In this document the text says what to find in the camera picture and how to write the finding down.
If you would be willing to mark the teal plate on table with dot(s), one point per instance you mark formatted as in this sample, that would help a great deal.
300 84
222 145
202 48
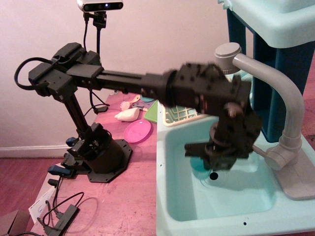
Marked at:
146 99

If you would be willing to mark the dark blue toy shelf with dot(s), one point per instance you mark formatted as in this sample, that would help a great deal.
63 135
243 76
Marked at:
283 48

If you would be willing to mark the green cutting board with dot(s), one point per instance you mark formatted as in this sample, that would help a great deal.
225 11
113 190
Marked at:
152 113

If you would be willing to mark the cardboard box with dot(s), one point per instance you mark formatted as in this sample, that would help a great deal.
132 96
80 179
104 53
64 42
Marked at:
14 223

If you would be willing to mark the grey toy spatula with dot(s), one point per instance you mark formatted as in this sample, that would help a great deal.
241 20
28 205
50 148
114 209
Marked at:
144 106

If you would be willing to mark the black usb hub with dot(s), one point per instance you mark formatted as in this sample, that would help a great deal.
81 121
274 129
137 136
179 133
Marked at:
63 223

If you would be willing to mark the cream soap bottle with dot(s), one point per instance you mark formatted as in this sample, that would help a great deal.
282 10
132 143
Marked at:
128 115

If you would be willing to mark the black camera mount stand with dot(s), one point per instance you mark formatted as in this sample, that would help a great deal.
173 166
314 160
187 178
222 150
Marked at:
99 21

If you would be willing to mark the pink plastic plate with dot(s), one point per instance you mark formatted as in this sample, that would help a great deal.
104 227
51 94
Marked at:
137 131

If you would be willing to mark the teal plastic cup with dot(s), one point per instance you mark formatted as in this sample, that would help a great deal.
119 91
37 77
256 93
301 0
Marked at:
198 169

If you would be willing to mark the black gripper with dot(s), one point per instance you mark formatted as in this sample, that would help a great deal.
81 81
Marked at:
232 137

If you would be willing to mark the grey toy faucet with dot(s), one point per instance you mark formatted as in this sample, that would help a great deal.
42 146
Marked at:
293 169

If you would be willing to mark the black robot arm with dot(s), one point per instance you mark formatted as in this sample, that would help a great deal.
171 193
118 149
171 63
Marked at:
202 87

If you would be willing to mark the white paper sheet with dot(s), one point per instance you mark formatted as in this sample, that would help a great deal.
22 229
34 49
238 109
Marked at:
39 205

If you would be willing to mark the blue black clamp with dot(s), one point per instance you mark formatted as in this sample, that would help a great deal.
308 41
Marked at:
60 171

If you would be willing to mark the teal toy sink unit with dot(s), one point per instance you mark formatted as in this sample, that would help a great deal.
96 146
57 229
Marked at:
245 201

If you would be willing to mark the silver depth camera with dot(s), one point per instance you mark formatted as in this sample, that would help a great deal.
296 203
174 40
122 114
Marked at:
99 5

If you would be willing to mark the orange dish brush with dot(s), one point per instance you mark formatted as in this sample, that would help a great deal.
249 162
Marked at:
125 105

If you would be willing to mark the cream dish rack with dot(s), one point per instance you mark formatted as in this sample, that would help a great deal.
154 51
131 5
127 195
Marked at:
179 115

